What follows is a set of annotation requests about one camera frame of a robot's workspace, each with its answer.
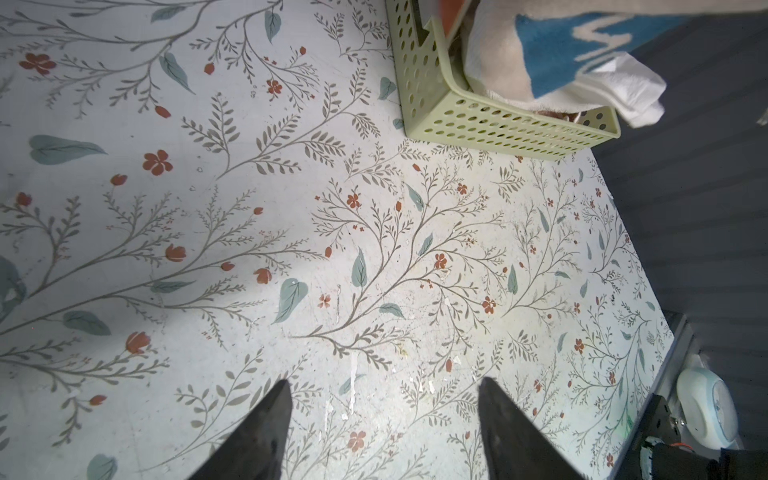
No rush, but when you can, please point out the green perforated plastic basket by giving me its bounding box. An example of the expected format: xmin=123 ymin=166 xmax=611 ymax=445
xmin=385 ymin=1 xmax=621 ymax=160

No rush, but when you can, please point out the white round clock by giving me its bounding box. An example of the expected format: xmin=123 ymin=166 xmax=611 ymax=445
xmin=676 ymin=355 xmax=739 ymax=450

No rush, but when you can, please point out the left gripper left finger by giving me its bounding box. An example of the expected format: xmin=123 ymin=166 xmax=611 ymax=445
xmin=190 ymin=380 xmax=293 ymax=480

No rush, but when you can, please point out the orange towel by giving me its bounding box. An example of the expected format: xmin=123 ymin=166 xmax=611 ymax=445
xmin=438 ymin=0 xmax=472 ymax=39

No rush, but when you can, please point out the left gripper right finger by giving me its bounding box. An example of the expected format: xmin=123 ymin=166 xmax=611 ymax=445
xmin=478 ymin=377 xmax=582 ymax=480

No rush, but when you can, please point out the white towel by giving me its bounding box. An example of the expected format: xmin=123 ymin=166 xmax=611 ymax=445
xmin=484 ymin=53 xmax=667 ymax=128

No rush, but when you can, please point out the blue beige Doraemon towel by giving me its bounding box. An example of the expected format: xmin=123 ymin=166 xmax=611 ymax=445
xmin=463 ymin=1 xmax=767 ymax=103

